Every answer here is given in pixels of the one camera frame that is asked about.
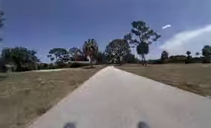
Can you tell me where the pale concrete path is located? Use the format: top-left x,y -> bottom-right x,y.
27,65 -> 211,128

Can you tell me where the tall thin-crowned tree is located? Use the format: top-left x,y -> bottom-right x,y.
123,20 -> 162,65

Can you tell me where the dry grass field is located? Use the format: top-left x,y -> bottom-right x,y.
114,62 -> 211,98
0,64 -> 108,128

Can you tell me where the robot's own part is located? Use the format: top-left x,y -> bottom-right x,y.
137,121 -> 150,128
63,122 -> 77,128

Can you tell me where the row of trees and bushes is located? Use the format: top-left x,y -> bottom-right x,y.
147,44 -> 211,65

